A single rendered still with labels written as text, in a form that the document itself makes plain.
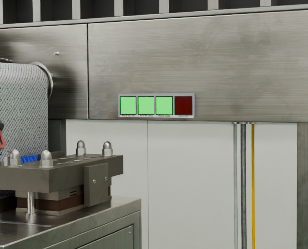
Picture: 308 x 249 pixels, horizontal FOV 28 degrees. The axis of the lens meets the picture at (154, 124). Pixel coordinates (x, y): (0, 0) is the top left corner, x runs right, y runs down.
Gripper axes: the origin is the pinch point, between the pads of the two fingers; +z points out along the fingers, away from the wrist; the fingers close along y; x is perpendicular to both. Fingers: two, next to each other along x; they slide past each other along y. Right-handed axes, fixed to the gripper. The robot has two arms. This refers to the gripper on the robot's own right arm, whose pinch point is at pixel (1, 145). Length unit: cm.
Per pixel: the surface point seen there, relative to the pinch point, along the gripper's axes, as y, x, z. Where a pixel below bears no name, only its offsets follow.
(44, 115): 0.3, 16.3, 13.6
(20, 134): 0.3, 6.1, 5.7
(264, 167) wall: 3, 98, 247
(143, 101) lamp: 29.3, 24.8, 19.8
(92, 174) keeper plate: 22.0, -1.5, 14.2
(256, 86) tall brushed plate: 64, 29, 18
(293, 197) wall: 22, 81, 256
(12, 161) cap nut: 7.4, -5.5, -2.4
